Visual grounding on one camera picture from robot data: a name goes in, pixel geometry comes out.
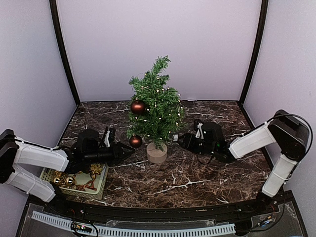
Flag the thin wire fairy lights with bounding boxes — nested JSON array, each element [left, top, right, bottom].
[[129, 71, 184, 136]]

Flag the brown bauble ornament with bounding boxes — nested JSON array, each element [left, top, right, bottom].
[[130, 97, 146, 115], [129, 134, 143, 148]]

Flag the black front table rail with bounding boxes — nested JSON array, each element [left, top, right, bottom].
[[39, 191, 295, 223]]

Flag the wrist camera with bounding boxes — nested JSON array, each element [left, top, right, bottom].
[[102, 127, 116, 148], [194, 119, 204, 139]]

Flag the left black frame post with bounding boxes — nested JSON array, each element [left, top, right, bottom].
[[49, 0, 81, 107]]

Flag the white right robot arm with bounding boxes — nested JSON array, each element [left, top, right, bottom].
[[177, 110, 314, 214]]

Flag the small white tag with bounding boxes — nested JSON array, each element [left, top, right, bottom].
[[172, 134, 178, 142]]

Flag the small green christmas tree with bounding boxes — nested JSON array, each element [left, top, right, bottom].
[[127, 56, 184, 163]]

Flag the white cable duct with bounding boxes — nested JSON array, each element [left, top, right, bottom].
[[31, 211, 236, 237]]

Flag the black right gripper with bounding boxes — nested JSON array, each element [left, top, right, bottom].
[[176, 132, 217, 156]]

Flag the green plastic basket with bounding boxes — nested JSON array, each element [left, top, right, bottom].
[[40, 164, 108, 199]]

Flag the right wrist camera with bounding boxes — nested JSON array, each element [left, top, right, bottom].
[[194, 119, 204, 139]]

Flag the right black frame post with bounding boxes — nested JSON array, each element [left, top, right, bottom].
[[238, 0, 269, 107]]

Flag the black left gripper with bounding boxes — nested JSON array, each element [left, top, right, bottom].
[[84, 142, 135, 166]]

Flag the black frame post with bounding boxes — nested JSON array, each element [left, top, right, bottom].
[[49, 0, 81, 107], [238, 0, 269, 107]]

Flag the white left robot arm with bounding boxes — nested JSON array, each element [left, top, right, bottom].
[[0, 128, 135, 215]]

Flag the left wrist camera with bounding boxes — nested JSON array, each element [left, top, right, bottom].
[[102, 127, 116, 148]]

